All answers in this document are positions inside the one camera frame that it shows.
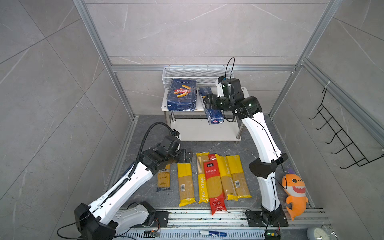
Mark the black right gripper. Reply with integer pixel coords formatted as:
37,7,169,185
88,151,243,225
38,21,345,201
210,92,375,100
203,94,234,113

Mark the blue Barilla spaghetti bag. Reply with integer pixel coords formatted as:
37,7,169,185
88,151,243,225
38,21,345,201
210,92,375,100
198,88,225,125

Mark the blue Barilla pasta box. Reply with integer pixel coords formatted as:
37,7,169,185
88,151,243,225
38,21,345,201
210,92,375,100
167,79,197,112

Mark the red spaghetti bag with window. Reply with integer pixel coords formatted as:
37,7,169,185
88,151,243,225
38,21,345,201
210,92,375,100
204,160,227,215

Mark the red label spaghetti bag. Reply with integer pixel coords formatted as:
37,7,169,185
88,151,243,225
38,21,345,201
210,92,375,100
208,154,217,162

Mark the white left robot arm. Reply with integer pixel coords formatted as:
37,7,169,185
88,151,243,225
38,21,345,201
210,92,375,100
73,122,192,240

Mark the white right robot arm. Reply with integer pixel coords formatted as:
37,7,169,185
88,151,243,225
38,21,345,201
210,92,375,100
203,76,288,227

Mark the white two-tier shelf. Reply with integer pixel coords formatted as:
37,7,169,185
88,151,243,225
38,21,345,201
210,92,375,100
161,88,245,142

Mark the yellow Pastatime spaghetti bag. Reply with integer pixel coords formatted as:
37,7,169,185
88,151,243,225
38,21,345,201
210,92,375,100
196,153,209,204

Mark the blue white marker pen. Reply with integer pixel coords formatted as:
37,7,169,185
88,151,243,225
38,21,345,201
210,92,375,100
200,230,228,238

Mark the orange shark plush toy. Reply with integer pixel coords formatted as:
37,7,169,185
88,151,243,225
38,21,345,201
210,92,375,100
282,174,309,221

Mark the white alarm clock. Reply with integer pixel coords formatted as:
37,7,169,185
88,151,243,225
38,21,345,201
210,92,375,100
307,225,338,240

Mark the white wire mesh basket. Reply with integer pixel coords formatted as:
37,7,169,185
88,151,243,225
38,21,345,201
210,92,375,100
162,66,226,88

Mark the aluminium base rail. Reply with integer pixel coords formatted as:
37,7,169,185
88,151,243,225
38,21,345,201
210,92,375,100
113,208,332,240

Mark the black wire hook rack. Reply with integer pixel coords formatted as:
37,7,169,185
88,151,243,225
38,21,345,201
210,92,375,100
308,88,384,170

